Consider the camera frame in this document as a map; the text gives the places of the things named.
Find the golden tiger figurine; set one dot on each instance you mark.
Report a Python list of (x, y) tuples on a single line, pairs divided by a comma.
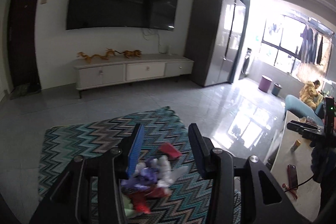
[(129, 54)]

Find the front-load washing machine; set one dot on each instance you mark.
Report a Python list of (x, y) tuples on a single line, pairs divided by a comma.
[(246, 64)]

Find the golden dragon figurine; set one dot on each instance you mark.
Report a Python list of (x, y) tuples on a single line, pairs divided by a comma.
[(88, 59)]

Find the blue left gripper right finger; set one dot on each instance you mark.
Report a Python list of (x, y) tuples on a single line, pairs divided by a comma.
[(201, 147)]

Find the pink red paper packet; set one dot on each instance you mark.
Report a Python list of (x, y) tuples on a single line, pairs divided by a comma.
[(169, 150)]

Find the teal sofa chair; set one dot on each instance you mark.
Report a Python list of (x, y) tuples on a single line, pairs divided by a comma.
[(300, 109)]

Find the dark brown entrance door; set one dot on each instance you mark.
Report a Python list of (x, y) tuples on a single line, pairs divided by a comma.
[(21, 48)]

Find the hanging dark clothes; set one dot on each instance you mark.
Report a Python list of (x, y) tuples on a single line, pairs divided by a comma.
[(315, 47)]

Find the red phone with strap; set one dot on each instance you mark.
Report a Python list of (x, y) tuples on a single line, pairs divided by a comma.
[(292, 185)]

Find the blue gloved right hand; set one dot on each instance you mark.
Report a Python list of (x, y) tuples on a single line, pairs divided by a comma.
[(322, 162)]

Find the dark blue curtain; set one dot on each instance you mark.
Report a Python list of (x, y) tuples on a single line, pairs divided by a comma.
[(237, 35)]

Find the grey double-door refrigerator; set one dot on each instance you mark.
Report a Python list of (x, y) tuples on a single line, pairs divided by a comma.
[(207, 40)]

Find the purple stool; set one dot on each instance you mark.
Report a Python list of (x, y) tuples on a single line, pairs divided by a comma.
[(265, 83)]

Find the white TV cabinet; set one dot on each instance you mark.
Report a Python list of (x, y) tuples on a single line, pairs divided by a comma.
[(120, 70)]

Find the purple plastic bag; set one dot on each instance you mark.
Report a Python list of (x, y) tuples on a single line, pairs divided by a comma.
[(144, 176)]

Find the white plastic bag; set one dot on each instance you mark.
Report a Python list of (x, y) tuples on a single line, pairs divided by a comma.
[(168, 176)]

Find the teal small waste bin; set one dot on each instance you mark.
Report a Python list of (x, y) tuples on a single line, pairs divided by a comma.
[(276, 89)]

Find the teal zigzag rug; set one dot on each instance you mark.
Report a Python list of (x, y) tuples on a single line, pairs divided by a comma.
[(82, 165)]

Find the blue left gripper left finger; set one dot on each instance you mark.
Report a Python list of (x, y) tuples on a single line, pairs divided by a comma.
[(135, 144)]

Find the red snack wrapper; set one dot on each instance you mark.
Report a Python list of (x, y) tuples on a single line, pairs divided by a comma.
[(138, 198)]

